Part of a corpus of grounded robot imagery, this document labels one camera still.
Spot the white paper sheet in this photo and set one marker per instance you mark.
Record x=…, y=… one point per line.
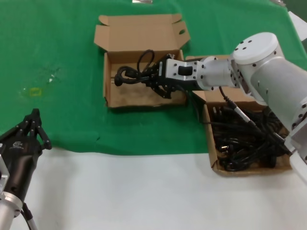
x=297, y=26

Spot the silver metal clip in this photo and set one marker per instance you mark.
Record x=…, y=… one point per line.
x=142, y=1
x=279, y=2

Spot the green table cloth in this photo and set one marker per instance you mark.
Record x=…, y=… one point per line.
x=60, y=48

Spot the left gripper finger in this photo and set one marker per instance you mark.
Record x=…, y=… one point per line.
x=22, y=125
x=42, y=137

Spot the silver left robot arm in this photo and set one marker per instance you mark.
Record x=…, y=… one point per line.
x=8, y=208

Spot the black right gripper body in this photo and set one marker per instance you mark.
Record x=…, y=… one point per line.
x=161, y=72

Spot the open cardboard box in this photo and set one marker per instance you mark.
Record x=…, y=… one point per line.
x=211, y=143

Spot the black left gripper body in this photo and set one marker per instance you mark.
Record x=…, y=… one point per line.
x=21, y=158

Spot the wrist silver camera mount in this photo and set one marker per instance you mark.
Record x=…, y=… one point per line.
x=172, y=69
x=3, y=175

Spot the left wrist silver camera mount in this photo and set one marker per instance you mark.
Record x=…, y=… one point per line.
x=3, y=175

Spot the right wrist silver camera mount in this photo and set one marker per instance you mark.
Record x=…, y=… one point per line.
x=172, y=69

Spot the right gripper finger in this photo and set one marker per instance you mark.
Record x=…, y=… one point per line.
x=163, y=92
x=153, y=69

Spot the open cardboard box torn rim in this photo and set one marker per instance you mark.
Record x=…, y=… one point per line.
x=134, y=33

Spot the small white scrap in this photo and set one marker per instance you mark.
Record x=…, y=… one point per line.
x=50, y=80

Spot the yellow tape square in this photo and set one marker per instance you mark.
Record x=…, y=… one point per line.
x=35, y=92

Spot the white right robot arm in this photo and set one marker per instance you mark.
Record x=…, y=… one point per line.
x=263, y=64

